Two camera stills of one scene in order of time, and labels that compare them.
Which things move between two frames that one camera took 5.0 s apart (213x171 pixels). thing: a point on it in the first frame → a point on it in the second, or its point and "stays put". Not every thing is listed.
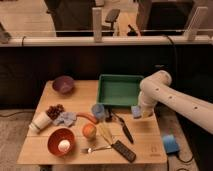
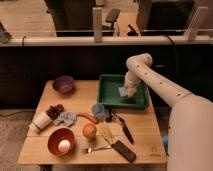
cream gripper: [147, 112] → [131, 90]
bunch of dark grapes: [54, 111] stays put
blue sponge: [136, 111] → [123, 91]
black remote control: [124, 151] stays put
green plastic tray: [119, 90] stays put
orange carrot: [88, 116] stays put
